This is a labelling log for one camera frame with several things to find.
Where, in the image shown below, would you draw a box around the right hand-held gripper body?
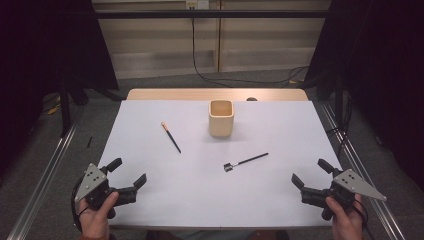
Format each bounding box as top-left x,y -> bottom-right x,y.
300,168 -> 388,222

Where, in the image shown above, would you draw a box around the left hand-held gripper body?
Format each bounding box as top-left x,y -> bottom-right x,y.
73,162 -> 138,220

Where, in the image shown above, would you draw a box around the black brush with flat head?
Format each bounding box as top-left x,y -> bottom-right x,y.
223,152 -> 270,173

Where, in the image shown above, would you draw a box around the black brush with beige tip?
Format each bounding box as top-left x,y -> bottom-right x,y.
160,121 -> 182,154

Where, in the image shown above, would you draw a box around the beige square cup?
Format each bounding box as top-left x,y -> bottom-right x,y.
208,99 -> 235,138

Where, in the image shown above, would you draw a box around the person's right hand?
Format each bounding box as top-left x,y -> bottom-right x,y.
325,194 -> 365,240

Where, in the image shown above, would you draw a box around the person's left hand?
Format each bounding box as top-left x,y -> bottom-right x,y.
78,191 -> 120,240

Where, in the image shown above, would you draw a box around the white table mat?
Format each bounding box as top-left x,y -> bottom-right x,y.
73,99 -> 368,230

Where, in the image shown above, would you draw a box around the black metal stand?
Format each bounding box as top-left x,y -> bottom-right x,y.
58,74 -> 74,138

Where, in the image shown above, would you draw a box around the wooden table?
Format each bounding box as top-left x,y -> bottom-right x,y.
125,87 -> 310,102

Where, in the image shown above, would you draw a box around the black curtain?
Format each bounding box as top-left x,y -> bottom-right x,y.
0,0 -> 120,174
303,0 -> 424,193

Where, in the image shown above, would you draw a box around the black horizontal bar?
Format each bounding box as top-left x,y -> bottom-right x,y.
94,9 -> 332,20

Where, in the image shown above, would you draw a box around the aluminium floor rail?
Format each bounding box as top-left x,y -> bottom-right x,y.
319,102 -> 407,240
5,109 -> 84,240

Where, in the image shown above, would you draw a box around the black floor cables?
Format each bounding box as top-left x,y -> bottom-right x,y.
327,96 -> 355,158

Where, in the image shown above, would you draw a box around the right hand-held gripper cable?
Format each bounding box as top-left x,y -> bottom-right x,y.
352,199 -> 377,240

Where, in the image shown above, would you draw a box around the long black wall cable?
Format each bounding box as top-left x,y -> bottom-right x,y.
191,6 -> 311,88

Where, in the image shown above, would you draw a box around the white wall socket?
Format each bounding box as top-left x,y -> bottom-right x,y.
185,0 -> 210,10

